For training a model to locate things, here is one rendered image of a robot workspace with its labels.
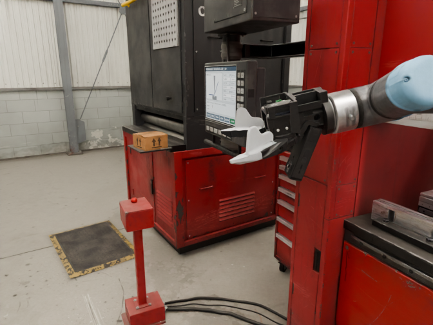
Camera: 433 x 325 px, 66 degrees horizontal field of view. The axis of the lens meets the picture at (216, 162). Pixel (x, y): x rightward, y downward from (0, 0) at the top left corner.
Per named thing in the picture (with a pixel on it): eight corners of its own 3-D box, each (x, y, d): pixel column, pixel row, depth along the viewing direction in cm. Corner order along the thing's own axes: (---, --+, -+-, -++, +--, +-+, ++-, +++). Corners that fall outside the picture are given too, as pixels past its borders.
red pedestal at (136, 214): (121, 315, 220) (111, 197, 199) (157, 304, 231) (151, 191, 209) (127, 335, 203) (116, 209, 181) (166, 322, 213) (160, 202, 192)
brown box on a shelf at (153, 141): (127, 146, 267) (125, 131, 264) (157, 142, 280) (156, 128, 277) (140, 153, 243) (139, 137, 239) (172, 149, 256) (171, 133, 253)
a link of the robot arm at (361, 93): (417, 67, 57) (392, 81, 65) (354, 82, 57) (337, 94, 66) (428, 111, 57) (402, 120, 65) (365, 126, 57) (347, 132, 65)
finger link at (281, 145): (247, 147, 58) (279, 128, 63) (249, 156, 59) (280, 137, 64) (267, 151, 55) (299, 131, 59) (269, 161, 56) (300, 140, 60)
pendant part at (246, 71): (204, 131, 180) (203, 63, 171) (224, 130, 185) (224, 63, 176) (244, 148, 141) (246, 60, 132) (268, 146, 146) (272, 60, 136)
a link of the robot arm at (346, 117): (341, 122, 67) (361, 136, 59) (319, 127, 67) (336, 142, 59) (340, 85, 63) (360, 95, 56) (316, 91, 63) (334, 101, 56)
